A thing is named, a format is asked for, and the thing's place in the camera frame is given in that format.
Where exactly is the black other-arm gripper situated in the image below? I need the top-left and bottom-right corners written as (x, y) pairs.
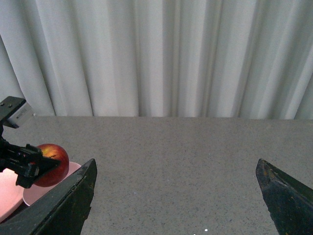
top-left (0, 123), bottom-right (97, 235)

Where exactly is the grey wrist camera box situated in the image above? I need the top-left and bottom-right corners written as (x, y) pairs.
top-left (0, 96), bottom-right (34, 129)

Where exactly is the pale grey curtain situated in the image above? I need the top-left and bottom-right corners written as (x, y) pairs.
top-left (0, 0), bottom-right (313, 119)

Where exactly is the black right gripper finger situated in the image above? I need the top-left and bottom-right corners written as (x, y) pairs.
top-left (255, 159), bottom-right (313, 235)

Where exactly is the red apple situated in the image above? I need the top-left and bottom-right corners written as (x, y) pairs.
top-left (34, 143), bottom-right (69, 187)

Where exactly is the light pink bowl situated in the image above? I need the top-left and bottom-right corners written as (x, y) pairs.
top-left (22, 162), bottom-right (81, 206)

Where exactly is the pink plate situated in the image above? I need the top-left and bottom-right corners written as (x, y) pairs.
top-left (0, 169), bottom-right (24, 222)

